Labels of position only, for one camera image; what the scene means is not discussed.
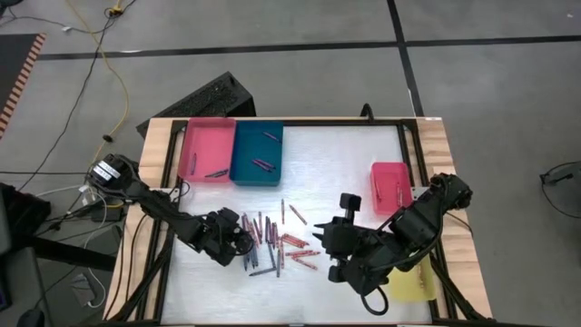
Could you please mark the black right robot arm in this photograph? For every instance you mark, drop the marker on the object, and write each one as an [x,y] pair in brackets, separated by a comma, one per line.
[417,222]

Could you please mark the yellow plastic tray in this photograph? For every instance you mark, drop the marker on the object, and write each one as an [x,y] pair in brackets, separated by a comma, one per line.
[408,290]

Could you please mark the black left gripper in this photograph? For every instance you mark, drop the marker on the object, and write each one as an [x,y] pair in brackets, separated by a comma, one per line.
[220,236]

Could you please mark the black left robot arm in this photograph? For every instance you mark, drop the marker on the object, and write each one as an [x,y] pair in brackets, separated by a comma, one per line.
[154,204]

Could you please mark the black fabric chair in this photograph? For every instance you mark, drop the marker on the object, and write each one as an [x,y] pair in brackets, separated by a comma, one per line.
[22,218]

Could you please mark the black table-edge clip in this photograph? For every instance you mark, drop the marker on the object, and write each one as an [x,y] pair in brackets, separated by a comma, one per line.
[367,111]

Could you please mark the black desk bar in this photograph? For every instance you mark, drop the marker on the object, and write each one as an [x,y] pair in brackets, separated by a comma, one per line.
[72,254]

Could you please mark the large pink plastic tray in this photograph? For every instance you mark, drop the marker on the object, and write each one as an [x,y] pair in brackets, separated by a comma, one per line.
[213,141]

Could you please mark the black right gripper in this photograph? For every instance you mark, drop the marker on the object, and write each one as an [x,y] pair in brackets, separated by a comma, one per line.
[345,240]

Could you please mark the black mat with striped edge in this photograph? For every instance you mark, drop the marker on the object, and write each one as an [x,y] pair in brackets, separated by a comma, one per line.
[13,59]

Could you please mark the grey power adapter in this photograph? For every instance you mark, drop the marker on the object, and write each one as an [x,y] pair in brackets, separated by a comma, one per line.
[84,290]

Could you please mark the blue plastic tray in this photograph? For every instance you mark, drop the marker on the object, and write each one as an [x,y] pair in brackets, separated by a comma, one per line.
[249,145]

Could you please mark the small pink plastic tray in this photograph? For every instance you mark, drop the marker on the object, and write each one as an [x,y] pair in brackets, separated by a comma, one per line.
[388,181]

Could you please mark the black computer mouse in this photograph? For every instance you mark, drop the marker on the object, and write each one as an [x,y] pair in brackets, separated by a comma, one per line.
[32,318]

